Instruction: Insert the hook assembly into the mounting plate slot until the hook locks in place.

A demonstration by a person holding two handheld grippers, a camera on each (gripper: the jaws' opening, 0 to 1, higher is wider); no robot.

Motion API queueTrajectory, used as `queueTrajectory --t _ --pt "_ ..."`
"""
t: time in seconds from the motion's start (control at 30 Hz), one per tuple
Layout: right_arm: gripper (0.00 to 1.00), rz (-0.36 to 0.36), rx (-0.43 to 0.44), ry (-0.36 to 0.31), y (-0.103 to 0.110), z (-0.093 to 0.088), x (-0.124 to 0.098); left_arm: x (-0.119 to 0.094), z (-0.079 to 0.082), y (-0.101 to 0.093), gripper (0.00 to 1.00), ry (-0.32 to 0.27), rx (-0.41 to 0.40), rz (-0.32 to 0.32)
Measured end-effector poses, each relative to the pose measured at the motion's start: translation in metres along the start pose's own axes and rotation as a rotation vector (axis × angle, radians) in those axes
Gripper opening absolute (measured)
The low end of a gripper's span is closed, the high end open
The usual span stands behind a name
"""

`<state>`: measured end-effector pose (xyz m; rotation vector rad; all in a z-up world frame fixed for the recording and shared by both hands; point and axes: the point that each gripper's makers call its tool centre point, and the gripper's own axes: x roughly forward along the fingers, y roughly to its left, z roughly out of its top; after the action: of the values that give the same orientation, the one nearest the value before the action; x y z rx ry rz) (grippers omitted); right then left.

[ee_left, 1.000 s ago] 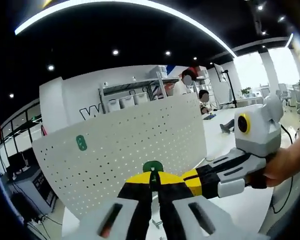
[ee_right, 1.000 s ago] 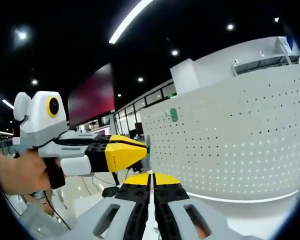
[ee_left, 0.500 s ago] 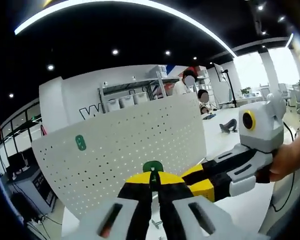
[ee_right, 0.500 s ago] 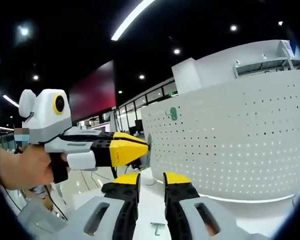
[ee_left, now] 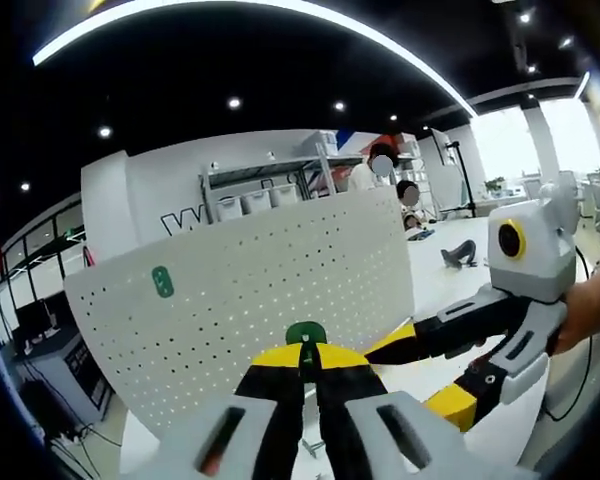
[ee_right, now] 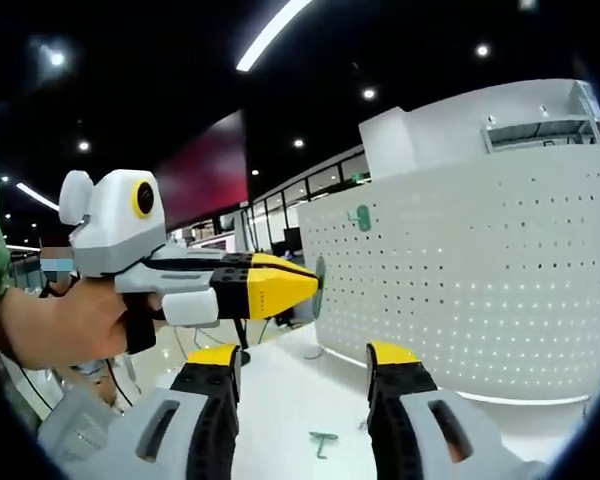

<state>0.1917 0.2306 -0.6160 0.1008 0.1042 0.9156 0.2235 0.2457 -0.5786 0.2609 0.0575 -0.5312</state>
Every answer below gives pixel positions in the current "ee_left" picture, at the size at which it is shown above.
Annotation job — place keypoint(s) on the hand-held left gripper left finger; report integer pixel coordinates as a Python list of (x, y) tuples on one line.
[(270, 390)]

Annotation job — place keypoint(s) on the person's right hand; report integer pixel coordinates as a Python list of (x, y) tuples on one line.
[(577, 312)]

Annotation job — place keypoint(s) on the dark grey curved neck device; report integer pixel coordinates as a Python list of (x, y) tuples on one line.
[(462, 247)]

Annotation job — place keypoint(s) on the blue flat object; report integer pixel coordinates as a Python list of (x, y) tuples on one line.
[(421, 234)]

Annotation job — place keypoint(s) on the black tripod stand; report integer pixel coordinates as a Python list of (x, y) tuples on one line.
[(464, 170)]

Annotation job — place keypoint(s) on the grey office desk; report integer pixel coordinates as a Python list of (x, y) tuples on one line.
[(55, 365)]

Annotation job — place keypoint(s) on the white perforated mounting plate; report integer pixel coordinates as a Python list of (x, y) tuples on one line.
[(255, 270)]

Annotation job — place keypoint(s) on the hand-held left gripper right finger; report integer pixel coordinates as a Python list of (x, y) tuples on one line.
[(350, 390)]

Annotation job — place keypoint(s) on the green potted plant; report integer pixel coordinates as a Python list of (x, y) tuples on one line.
[(495, 184)]

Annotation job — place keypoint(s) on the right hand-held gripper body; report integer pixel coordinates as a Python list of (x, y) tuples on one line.
[(530, 260)]

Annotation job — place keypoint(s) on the white flat panel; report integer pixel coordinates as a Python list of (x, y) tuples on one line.
[(442, 147)]

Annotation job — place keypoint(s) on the long linear ceiling light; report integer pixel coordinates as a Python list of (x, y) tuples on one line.
[(60, 46)]

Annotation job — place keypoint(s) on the round ceiling downlights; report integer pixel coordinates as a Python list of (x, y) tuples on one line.
[(234, 102)]

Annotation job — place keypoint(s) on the black computer monitor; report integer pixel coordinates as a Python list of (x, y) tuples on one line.
[(30, 317)]

